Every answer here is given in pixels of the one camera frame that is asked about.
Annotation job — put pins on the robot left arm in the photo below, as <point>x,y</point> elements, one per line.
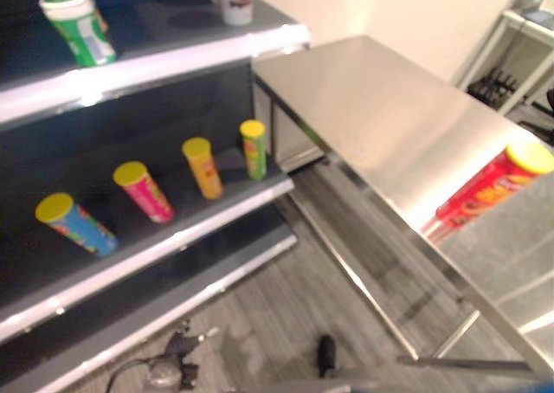
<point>166,375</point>

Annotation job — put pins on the red chips can yellow lid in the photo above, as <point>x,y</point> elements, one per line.
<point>489,191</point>

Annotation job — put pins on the pink chips can yellow lid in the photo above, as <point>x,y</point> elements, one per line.
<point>147,194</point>

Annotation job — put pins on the orange chips can yellow lid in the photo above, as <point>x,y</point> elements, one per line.
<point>203,170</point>

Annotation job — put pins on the robot dark foot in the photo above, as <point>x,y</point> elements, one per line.
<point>326,354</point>

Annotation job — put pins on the white metal desk frame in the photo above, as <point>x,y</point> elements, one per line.
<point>510,51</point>

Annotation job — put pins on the blue chips can yellow lid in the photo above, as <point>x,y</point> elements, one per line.
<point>82,228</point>

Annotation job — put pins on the stainless steel table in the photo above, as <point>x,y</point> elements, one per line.
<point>381,116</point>

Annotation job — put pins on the green chips can yellow lid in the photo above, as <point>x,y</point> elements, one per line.
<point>254,150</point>

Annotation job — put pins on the dark grey shelf unit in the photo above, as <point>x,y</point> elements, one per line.
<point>143,107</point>

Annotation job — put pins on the white printed paper cup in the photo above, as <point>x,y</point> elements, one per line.
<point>235,1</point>

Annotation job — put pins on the black objects under desk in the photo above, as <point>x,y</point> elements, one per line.
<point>493,85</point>

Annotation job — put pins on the device on white desk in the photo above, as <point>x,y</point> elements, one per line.
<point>539,1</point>

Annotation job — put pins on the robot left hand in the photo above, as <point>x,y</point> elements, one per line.
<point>182,345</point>

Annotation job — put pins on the green can white lid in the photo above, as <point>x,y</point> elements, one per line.
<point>84,34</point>

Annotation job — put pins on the black office chair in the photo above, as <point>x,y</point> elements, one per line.
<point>543,111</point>

